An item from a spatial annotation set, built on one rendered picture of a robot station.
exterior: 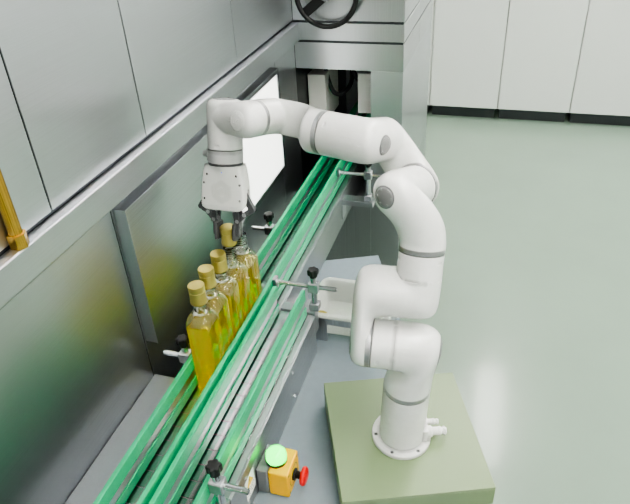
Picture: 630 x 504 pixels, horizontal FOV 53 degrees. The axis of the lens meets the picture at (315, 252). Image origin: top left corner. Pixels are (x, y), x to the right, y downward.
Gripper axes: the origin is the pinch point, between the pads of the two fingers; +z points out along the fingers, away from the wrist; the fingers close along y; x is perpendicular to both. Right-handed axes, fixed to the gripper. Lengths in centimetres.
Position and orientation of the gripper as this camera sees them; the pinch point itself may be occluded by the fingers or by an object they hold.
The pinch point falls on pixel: (227, 230)
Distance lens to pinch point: 140.7
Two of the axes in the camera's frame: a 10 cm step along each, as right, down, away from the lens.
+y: 9.6, 1.1, -2.6
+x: 2.8, -3.1, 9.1
